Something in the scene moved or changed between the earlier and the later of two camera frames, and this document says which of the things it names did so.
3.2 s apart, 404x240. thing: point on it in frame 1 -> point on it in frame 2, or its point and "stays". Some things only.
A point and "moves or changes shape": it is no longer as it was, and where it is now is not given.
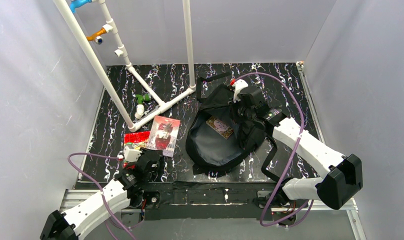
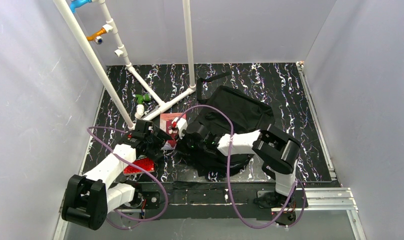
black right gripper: (245, 99) -> (190, 133)
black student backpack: (218, 136) moves or changes shape
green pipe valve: (140, 98) stays
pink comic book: (164, 134) moves or changes shape
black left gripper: (148, 162) -> (154, 136)
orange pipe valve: (97, 36) stays
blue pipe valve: (75, 4) stays
